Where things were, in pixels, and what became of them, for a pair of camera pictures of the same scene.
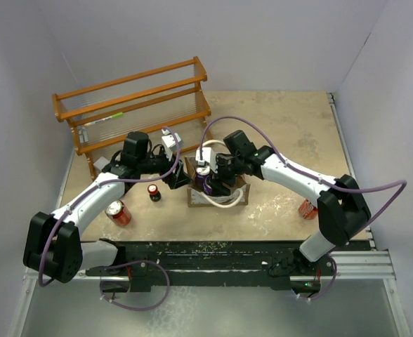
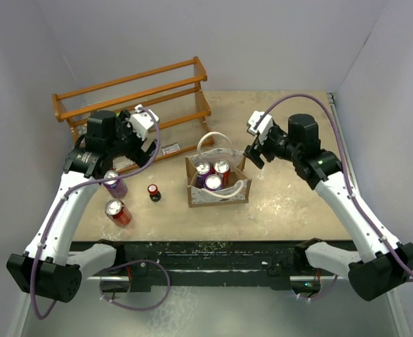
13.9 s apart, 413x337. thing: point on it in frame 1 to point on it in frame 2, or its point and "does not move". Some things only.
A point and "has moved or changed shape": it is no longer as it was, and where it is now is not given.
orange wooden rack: x=167 y=101 does not move
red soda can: x=118 y=213 does not move
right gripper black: x=215 y=181 to x=251 y=153
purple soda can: x=201 y=173 has moved or changed shape
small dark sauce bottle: x=154 y=195 does not move
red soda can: x=307 y=210 has moved or changed shape
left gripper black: x=178 y=178 to x=121 y=127
